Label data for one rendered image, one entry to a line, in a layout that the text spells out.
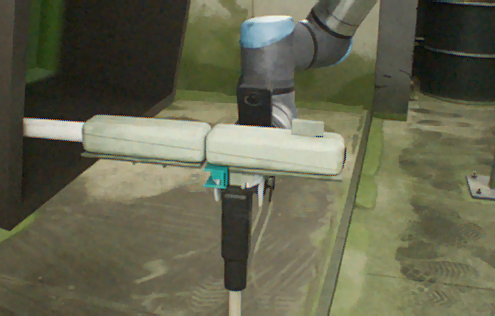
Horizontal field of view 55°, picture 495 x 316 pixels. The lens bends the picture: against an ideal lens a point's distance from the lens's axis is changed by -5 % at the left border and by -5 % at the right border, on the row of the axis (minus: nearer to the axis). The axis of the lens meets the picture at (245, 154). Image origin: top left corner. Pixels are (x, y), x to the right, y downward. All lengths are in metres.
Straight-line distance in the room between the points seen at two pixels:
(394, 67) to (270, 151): 2.10
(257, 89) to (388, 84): 2.01
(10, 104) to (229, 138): 0.23
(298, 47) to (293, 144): 0.33
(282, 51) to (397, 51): 1.81
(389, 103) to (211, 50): 0.99
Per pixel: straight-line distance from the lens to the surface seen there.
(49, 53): 1.23
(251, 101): 0.67
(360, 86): 2.64
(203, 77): 2.83
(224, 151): 0.56
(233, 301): 0.68
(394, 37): 2.60
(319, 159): 0.55
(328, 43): 0.91
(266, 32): 0.81
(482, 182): 1.99
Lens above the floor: 0.74
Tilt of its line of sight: 21 degrees down
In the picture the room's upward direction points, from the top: straight up
